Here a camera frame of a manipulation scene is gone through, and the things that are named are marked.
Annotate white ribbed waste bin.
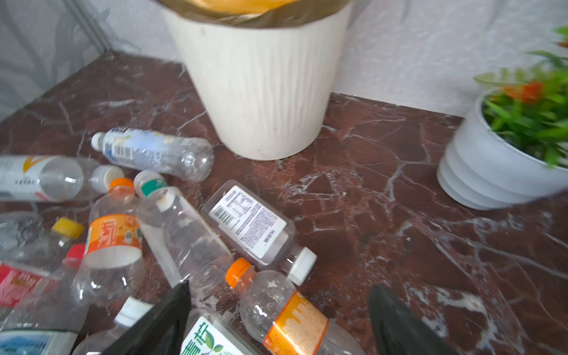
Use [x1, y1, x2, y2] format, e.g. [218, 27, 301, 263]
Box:
[161, 1, 354, 161]

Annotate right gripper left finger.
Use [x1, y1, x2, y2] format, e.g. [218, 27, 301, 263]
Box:
[103, 281, 192, 355]

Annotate clear bottle white cap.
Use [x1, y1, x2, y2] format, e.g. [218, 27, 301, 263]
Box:
[72, 297, 153, 355]

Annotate red cap white label bottle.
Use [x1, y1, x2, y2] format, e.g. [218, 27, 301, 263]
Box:
[1, 244, 89, 355]

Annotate white pot with plant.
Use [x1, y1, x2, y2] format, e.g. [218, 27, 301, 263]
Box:
[436, 50, 567, 211]

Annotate clear bottle green cap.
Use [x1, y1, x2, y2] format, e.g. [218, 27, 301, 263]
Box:
[134, 170, 234, 303]

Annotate orange label bottle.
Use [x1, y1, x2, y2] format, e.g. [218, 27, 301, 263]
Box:
[226, 258, 365, 354]
[72, 177, 144, 305]

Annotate bottle white yellow label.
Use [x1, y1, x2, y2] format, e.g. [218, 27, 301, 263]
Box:
[0, 154, 126, 204]

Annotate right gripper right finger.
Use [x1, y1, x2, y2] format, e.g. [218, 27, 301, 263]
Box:
[368, 285, 457, 354]

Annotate green tea label bottle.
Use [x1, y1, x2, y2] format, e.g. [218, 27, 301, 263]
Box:
[180, 308, 260, 355]

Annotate yellow cap red label bottle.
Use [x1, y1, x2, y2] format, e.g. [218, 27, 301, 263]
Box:
[1, 212, 85, 319]

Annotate clear bottle blue white label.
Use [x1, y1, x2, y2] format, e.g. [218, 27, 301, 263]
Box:
[91, 127, 214, 181]

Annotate yellow plastic bin liner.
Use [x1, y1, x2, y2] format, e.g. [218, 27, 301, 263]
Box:
[158, 0, 350, 29]

